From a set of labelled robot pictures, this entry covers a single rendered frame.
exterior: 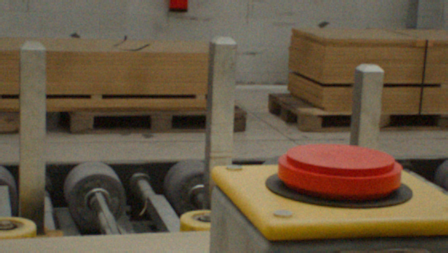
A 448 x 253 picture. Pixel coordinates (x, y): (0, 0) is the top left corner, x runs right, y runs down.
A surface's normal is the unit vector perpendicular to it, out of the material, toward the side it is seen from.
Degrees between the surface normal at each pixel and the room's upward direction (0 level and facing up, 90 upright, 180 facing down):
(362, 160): 0
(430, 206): 0
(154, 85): 90
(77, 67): 90
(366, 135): 90
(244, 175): 0
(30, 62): 90
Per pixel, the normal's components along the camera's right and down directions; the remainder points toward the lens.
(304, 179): -0.62, 0.13
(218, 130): 0.25, 0.20
